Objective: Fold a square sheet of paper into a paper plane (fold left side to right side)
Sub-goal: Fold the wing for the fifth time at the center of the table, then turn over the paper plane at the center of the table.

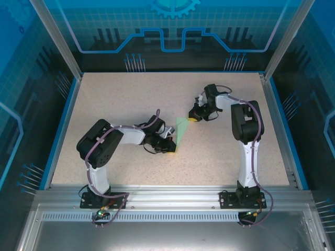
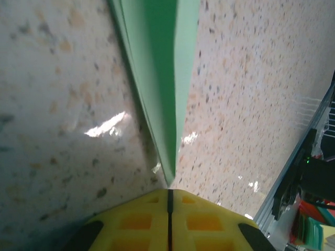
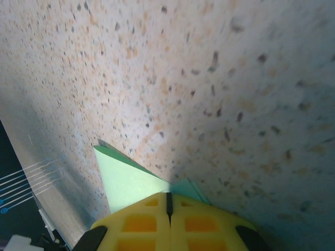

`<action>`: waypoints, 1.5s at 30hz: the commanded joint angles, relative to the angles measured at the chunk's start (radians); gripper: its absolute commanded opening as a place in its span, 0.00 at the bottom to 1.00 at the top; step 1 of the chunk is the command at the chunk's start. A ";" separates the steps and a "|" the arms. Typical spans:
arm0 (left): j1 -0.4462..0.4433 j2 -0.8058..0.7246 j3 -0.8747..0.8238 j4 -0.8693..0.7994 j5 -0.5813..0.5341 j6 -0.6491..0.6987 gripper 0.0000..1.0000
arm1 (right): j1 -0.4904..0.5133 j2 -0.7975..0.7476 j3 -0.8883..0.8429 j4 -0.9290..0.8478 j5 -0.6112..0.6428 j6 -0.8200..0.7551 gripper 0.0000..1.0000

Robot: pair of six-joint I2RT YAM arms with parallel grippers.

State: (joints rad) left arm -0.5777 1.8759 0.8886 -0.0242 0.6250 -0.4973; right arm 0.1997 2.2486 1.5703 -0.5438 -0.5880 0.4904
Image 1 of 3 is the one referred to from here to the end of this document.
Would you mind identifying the green paper sheet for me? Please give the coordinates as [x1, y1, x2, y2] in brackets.
[174, 117, 190, 153]

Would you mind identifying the blue table side strip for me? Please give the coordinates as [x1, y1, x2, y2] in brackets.
[269, 77, 310, 191]
[39, 75, 81, 191]

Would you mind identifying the blue gear print panel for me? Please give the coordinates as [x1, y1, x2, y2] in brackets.
[44, 0, 296, 73]

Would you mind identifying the blue circuit print side panel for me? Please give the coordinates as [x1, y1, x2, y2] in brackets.
[0, 0, 78, 251]
[271, 0, 335, 251]

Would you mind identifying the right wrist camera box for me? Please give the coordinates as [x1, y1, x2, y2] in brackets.
[194, 93, 208, 107]

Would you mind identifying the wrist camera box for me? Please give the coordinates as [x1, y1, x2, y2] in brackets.
[161, 125, 176, 139]
[194, 93, 208, 107]

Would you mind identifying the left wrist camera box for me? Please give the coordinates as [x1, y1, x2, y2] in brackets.
[161, 125, 176, 139]

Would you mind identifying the aluminium mounting rail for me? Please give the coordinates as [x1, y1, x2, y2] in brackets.
[33, 184, 315, 210]

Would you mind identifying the slotted metal cable duct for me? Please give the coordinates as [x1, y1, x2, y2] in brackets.
[41, 212, 308, 223]

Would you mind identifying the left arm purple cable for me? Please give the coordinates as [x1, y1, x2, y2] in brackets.
[85, 108, 161, 229]

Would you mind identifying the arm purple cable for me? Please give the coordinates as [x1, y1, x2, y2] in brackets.
[85, 108, 161, 229]
[214, 84, 274, 226]

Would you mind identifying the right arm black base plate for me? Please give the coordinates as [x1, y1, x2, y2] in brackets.
[219, 190, 267, 210]

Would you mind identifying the left cable connector green light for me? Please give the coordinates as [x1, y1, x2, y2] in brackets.
[94, 206, 110, 220]

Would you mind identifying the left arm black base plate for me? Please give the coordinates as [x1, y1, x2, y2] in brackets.
[80, 192, 128, 210]

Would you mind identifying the aluminium table side rail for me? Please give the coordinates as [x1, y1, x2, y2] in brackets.
[259, 73, 301, 190]

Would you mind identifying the aluminium frame post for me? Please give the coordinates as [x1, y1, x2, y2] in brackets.
[28, 0, 84, 82]
[263, 0, 317, 81]

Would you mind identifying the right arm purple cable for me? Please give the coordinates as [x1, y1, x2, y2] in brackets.
[214, 84, 274, 226]

